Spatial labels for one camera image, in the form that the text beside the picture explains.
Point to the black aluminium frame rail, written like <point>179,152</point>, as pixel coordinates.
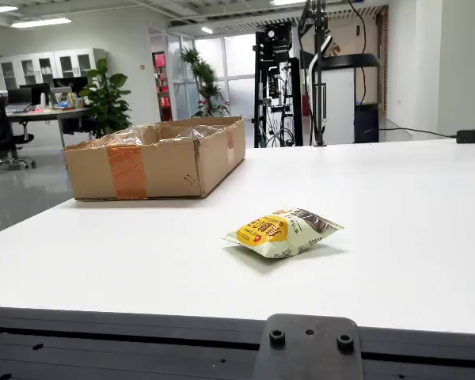
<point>103,344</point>

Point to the black computer monitor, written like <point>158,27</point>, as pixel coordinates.
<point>73,84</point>
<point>37,93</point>
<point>20,96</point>

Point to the white machine with black top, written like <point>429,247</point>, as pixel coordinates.
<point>340,99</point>

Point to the black bolt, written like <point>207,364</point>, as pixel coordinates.
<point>345,343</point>
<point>277,338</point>

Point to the clear plastic packet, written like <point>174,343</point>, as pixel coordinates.
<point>130,134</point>
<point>198,131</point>

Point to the long ceiling light panel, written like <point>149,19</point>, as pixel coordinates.
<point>0,10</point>
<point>41,22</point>

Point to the black office chair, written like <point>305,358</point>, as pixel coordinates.
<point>0,130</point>

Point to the small ceiling light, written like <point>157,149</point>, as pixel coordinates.
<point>207,30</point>

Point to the black metal mounting plate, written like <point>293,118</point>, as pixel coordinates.
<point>308,358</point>

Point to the black power adapter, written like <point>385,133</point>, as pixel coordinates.
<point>473,136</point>

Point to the grey office desk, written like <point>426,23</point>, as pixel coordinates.
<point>47,114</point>

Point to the yellow green snack bag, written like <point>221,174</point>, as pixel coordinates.
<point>269,233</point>

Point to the white glass door cabinet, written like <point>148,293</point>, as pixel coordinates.
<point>55,65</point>

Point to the tall slender potted plant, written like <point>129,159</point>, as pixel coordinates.
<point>206,79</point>

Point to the black stand pole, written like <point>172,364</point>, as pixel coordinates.
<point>320,115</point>

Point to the black equipment rack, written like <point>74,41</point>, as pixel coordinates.
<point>259,99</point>

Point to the broad leaf potted plant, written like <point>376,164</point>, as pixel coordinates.
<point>107,99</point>

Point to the brown cardboard box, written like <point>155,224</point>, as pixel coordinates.
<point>170,170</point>

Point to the dark waste bin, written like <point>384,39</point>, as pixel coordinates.
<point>366,122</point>

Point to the red display shelf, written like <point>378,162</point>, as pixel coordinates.
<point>159,60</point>

